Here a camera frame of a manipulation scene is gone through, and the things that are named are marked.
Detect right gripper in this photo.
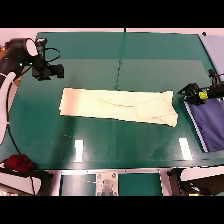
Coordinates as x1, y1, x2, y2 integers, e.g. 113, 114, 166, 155
177, 82, 210, 107

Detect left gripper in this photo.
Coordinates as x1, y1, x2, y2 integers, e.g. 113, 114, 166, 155
31, 61, 65, 82

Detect purple garment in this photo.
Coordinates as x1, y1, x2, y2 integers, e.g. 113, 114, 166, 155
183, 97, 224, 154

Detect cream garment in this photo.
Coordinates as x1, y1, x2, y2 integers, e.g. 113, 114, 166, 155
59, 87, 180, 128

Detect red garment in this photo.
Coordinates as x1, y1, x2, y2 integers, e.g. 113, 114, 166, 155
2, 153, 36, 175

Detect black cable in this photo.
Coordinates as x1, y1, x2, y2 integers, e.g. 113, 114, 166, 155
5, 81, 37, 197
42, 47, 63, 65

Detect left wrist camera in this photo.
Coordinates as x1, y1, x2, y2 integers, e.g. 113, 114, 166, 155
35, 37, 49, 51

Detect silver frame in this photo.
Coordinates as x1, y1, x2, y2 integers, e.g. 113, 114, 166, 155
0, 167, 224, 197

